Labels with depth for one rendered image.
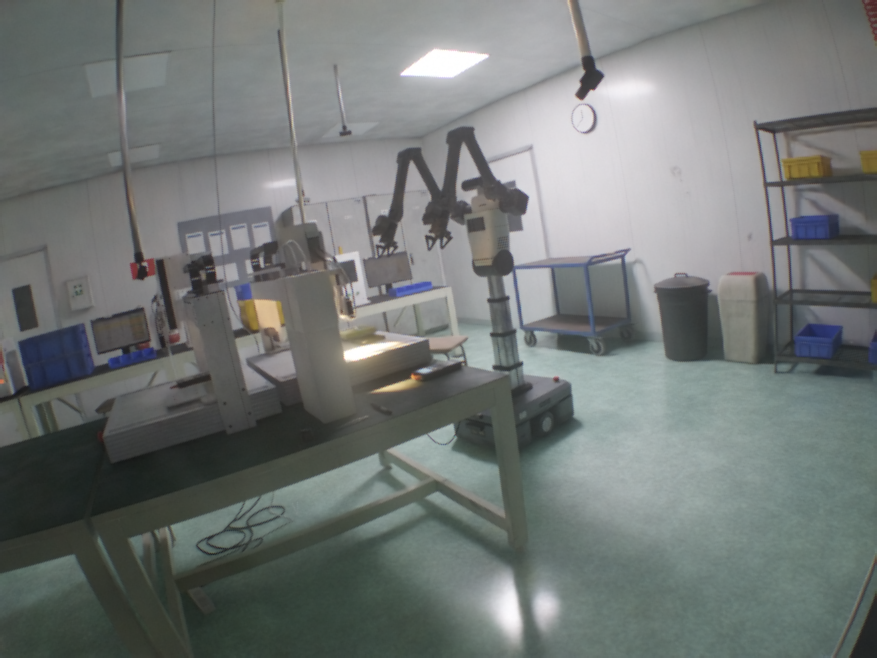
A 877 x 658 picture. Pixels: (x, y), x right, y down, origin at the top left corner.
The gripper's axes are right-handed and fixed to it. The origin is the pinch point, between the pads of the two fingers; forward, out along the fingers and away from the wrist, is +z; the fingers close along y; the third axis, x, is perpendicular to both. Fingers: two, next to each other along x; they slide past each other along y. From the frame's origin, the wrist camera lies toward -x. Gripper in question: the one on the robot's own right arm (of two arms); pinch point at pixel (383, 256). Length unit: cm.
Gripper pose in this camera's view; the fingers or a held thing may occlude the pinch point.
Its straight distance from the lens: 271.4
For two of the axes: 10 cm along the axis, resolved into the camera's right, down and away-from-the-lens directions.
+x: 7.4, 2.8, 6.2
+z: -2.4, 9.6, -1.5
